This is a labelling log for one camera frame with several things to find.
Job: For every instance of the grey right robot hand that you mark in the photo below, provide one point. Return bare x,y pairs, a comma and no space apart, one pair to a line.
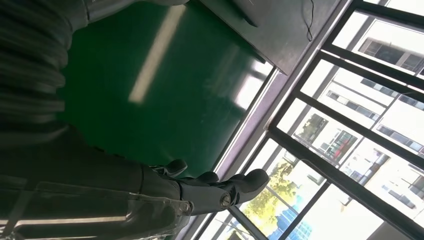
82,185

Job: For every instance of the green conveyor belt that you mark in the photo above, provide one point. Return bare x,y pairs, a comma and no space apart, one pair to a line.
159,99

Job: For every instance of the black window frame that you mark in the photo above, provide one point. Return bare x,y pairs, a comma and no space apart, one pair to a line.
357,129

